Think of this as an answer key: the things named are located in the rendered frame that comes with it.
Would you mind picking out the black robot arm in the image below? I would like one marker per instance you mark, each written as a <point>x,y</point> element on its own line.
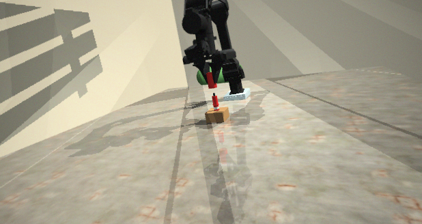
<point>198,18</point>

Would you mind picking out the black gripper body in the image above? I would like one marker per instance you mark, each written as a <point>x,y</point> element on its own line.
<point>216,55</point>

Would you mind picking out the brown wooden block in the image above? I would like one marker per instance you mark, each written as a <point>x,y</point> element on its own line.
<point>213,116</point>

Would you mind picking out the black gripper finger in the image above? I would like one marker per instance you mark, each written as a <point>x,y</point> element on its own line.
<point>216,68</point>
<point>204,68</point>

